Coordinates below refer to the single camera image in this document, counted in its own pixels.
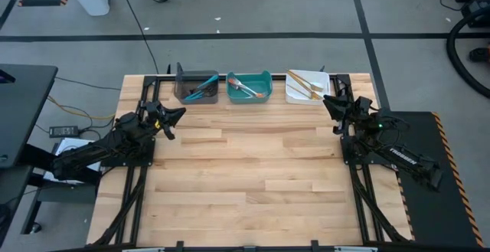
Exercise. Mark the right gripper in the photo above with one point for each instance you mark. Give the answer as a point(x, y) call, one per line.
point(358, 120)

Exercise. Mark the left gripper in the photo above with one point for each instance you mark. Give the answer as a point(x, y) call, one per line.
point(157, 120)

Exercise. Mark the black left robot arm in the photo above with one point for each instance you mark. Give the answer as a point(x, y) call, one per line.
point(95, 152)

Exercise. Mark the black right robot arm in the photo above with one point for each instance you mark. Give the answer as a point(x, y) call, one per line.
point(406, 158)

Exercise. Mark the gray plastic bin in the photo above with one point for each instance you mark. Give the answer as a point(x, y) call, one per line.
point(199, 101)

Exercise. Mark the white plastic bin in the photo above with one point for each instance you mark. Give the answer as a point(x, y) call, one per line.
point(324, 76)

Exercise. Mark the teal plastic bin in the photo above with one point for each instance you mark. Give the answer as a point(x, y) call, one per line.
point(264, 81)

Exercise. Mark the white paper box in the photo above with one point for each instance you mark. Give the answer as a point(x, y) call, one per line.
point(70, 143)

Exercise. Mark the black power adapter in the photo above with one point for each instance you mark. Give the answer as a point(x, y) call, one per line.
point(63, 131)

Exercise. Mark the large black hazard-striped mat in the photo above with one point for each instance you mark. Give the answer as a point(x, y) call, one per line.
point(432, 213)

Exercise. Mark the black desk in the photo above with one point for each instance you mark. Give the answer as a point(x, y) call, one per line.
point(23, 102)

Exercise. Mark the black shoe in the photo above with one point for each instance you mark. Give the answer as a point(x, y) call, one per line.
point(480, 54)

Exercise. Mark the black aluminium table frame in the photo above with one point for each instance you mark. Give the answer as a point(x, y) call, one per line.
point(278, 77)

